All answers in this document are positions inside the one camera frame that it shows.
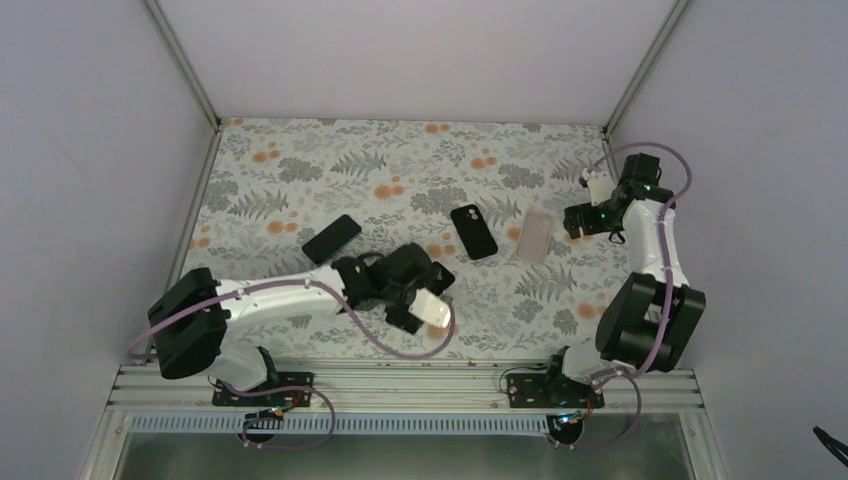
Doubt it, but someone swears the black phone case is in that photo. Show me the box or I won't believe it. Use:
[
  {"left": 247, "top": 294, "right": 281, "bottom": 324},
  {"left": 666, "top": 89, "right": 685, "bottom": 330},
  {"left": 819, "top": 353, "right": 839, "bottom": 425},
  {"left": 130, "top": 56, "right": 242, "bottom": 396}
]
[{"left": 450, "top": 204, "right": 498, "bottom": 260}]

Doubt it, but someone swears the phone with beige case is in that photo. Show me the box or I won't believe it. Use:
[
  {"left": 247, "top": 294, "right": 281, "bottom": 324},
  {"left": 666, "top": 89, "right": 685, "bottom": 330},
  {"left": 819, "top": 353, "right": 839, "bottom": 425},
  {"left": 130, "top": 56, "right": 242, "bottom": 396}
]
[{"left": 427, "top": 262, "right": 456, "bottom": 296}]

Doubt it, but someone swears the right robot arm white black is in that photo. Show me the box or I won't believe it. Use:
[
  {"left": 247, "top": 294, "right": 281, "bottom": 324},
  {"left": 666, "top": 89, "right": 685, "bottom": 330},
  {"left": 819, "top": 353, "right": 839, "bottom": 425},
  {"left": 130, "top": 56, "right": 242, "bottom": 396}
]
[{"left": 541, "top": 153, "right": 706, "bottom": 407}]

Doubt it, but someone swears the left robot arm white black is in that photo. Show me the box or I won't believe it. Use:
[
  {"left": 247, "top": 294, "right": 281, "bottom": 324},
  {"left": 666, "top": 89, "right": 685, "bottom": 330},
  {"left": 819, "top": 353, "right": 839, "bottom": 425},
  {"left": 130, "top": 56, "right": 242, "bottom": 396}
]
[{"left": 147, "top": 244, "right": 456, "bottom": 405}]

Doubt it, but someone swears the floral patterned table mat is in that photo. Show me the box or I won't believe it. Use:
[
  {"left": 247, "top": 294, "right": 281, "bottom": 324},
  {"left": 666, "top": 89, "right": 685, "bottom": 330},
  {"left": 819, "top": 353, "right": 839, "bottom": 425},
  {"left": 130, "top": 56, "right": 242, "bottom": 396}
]
[{"left": 184, "top": 118, "right": 629, "bottom": 360}]

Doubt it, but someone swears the black object at edge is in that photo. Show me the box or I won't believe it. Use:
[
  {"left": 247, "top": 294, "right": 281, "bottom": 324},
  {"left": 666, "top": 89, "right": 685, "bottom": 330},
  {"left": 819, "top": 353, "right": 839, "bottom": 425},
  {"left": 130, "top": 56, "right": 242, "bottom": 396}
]
[{"left": 812, "top": 426, "right": 848, "bottom": 467}]

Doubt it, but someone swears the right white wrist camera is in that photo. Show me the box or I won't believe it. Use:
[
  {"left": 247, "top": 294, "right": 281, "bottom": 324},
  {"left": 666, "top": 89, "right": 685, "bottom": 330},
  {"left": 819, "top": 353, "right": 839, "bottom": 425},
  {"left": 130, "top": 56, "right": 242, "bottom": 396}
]
[{"left": 580, "top": 169, "right": 616, "bottom": 206}]

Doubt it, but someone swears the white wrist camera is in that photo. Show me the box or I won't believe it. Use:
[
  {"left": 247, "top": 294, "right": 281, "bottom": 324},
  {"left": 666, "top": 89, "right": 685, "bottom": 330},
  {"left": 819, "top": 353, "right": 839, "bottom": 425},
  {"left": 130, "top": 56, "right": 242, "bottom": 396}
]
[
  {"left": 580, "top": 169, "right": 616, "bottom": 206},
  {"left": 408, "top": 288, "right": 453, "bottom": 329}
]

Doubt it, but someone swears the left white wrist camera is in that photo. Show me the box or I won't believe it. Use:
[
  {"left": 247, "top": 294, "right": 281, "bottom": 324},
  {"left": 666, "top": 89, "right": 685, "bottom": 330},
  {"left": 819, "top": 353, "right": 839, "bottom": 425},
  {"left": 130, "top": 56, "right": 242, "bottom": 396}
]
[{"left": 408, "top": 288, "right": 453, "bottom": 329}]

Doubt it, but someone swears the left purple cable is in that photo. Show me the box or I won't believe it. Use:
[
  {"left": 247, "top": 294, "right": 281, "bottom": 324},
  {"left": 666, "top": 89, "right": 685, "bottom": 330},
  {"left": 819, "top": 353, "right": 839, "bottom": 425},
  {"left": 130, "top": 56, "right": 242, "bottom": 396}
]
[{"left": 127, "top": 278, "right": 458, "bottom": 452}]

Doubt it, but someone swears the aluminium mounting rail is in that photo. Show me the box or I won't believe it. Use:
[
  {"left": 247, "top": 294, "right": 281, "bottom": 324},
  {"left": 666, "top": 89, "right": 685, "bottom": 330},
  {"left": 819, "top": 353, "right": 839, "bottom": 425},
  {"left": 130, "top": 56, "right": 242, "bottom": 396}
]
[{"left": 107, "top": 359, "right": 704, "bottom": 414}]

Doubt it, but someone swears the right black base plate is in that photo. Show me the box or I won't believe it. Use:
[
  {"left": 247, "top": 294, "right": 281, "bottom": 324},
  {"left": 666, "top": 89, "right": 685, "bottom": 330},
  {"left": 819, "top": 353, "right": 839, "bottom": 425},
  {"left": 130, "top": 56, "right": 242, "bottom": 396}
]
[{"left": 505, "top": 372, "right": 605, "bottom": 409}]

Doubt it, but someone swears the white slotted cable duct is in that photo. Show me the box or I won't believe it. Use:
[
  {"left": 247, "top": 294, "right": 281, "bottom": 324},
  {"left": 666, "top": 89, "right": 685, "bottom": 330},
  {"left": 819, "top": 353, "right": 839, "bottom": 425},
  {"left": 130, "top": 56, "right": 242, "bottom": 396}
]
[{"left": 128, "top": 412, "right": 550, "bottom": 436}]

